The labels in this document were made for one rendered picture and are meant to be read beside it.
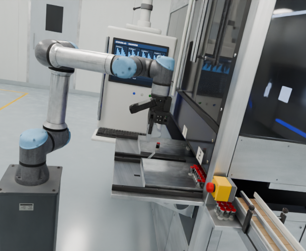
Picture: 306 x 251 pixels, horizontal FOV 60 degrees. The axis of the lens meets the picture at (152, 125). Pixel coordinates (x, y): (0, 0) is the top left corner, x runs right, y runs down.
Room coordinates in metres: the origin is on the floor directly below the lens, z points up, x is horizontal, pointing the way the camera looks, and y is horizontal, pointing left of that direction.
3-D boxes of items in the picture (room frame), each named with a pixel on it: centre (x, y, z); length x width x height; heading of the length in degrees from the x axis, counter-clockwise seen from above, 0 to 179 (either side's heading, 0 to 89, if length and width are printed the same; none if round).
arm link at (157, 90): (1.08, -0.01, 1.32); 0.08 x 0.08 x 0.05
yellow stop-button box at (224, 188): (0.95, -0.31, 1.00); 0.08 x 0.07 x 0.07; 99
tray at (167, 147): (1.51, -0.11, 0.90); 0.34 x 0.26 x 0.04; 99
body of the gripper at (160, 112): (1.08, -0.01, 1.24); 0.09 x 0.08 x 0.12; 99
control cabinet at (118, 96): (2.04, 0.19, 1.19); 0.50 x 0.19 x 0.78; 95
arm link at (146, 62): (1.10, 0.10, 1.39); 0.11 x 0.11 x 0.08; 72
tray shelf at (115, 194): (1.33, -0.06, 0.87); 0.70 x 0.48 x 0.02; 9
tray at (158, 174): (1.18, -0.16, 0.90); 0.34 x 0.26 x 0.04; 99
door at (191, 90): (1.72, -0.18, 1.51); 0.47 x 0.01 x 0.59; 9
